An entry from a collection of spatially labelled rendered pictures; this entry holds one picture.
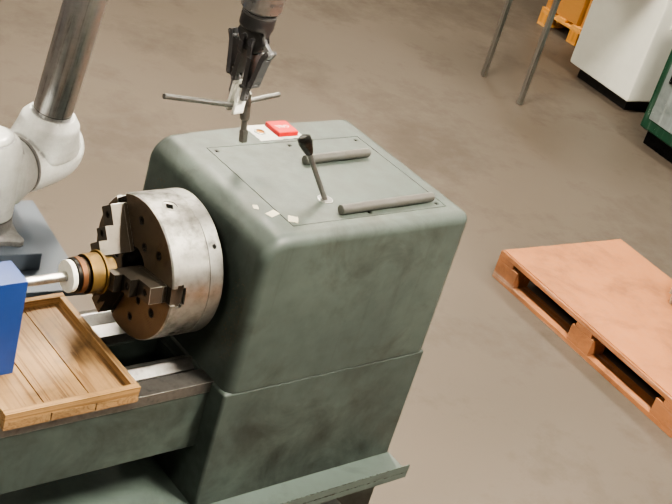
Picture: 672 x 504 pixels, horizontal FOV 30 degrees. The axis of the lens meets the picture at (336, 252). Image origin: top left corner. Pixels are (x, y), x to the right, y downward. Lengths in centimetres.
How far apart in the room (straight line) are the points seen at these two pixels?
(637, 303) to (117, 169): 227
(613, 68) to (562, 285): 297
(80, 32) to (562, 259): 295
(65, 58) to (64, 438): 98
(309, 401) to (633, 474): 191
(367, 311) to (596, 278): 270
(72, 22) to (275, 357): 95
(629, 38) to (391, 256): 530
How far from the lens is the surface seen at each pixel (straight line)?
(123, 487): 295
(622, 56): 800
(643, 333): 519
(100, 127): 579
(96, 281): 260
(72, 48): 313
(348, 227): 268
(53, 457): 267
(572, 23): 909
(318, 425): 301
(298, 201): 272
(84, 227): 497
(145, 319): 267
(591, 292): 533
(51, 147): 323
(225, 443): 284
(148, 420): 274
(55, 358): 271
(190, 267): 257
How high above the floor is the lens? 246
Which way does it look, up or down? 28 degrees down
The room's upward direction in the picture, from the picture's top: 17 degrees clockwise
